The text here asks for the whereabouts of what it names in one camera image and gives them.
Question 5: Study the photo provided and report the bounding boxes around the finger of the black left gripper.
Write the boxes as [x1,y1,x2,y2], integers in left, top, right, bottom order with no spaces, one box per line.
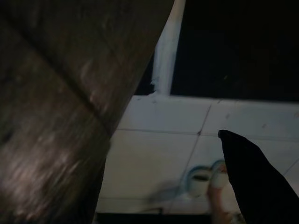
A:
[218,130,299,224]

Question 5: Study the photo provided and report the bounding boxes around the white blue slipper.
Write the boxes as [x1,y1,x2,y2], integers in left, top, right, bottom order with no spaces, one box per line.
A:
[211,159,229,189]
[184,163,212,199]

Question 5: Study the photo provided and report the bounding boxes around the bare person foot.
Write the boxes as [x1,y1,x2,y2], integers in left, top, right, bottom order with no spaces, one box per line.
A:
[206,184,242,224]

